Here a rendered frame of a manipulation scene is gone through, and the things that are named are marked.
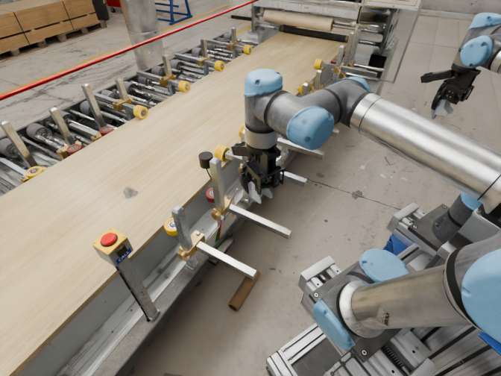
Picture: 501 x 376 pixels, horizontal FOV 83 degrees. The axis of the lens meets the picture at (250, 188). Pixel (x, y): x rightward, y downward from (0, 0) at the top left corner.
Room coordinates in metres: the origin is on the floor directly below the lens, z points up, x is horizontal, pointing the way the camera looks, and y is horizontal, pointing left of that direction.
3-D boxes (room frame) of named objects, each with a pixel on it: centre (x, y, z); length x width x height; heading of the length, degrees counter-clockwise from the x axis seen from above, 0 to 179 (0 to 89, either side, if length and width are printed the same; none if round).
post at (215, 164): (0.92, 0.15, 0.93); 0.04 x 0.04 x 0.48; 60
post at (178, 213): (0.70, 0.27, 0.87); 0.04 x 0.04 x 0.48; 60
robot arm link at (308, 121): (0.47, -0.10, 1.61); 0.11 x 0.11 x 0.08; 40
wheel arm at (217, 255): (0.69, 0.17, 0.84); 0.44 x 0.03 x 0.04; 60
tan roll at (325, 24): (3.44, -0.70, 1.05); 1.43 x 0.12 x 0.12; 60
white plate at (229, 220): (0.88, 0.14, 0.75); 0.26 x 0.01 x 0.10; 150
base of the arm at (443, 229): (0.64, -0.75, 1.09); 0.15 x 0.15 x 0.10
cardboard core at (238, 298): (0.92, 0.04, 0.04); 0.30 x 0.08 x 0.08; 150
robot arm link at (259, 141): (0.54, -0.03, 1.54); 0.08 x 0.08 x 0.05
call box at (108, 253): (0.48, 0.40, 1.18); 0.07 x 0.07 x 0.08; 60
